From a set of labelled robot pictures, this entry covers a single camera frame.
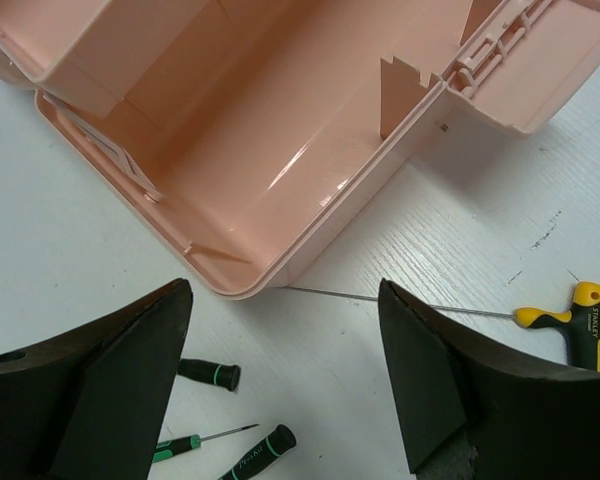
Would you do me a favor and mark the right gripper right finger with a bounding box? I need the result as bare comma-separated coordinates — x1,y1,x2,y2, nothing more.
378,280,600,479

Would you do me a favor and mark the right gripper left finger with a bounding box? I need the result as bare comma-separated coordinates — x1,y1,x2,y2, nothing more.
0,279,193,479

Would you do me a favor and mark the pink plastic toolbox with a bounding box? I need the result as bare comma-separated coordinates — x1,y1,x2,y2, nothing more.
0,1,600,300

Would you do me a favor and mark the black green precision screwdriver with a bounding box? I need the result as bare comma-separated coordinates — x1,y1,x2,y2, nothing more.
177,359,241,392

